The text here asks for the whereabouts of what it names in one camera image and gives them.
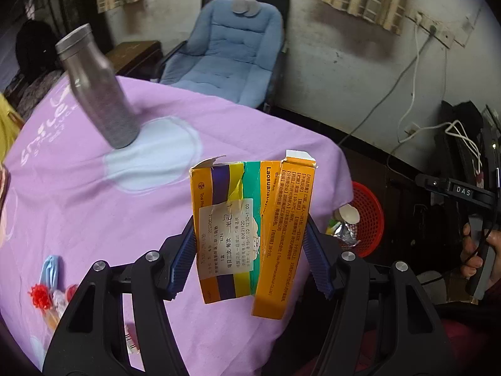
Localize white paper cup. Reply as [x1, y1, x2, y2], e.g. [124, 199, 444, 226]
[333, 205, 361, 236]

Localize red yarn pompom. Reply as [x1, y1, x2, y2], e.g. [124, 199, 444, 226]
[27, 285, 53, 309]

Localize black low cabinet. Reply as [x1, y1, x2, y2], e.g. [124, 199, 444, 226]
[340, 145, 470, 283]

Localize white and red carton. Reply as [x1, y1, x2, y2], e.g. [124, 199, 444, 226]
[124, 323, 142, 355]

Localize dark wooden side table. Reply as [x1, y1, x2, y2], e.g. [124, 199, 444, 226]
[111, 40, 163, 83]

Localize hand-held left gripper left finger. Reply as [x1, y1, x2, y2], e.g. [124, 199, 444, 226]
[42, 217, 197, 376]

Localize white power cable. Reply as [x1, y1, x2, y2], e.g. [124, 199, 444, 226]
[399, 23, 421, 139]

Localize person's red clothing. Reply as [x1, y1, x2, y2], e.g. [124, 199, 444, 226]
[352, 313, 501, 376]

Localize red plastic basket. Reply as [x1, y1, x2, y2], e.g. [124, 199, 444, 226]
[333, 181, 386, 259]

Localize yellow cloth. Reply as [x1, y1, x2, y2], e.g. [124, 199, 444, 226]
[0, 94, 24, 161]

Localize wall power strip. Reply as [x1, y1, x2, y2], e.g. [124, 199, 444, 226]
[407, 10, 457, 50]

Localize blue padded chair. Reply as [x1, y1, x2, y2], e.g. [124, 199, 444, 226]
[158, 0, 291, 111]

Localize steel bottle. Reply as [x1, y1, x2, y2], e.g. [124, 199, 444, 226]
[55, 23, 142, 149]

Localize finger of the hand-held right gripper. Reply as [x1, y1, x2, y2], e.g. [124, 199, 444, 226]
[415, 174, 449, 197]

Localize person's right hand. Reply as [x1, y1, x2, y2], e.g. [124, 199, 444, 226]
[460, 222, 501, 283]

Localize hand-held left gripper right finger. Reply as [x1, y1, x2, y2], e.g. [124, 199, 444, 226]
[304, 213, 457, 376]

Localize orange striped medicine box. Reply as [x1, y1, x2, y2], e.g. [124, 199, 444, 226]
[189, 149, 317, 319]

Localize floral bed blanket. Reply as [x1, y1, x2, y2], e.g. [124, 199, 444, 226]
[4, 70, 63, 122]

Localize black power cable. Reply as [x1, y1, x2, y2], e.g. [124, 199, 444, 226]
[338, 45, 449, 147]

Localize purple printed tablecloth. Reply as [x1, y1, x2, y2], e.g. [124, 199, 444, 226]
[0, 72, 355, 376]

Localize bundle of white cables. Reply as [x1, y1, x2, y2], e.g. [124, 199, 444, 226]
[419, 119, 484, 175]

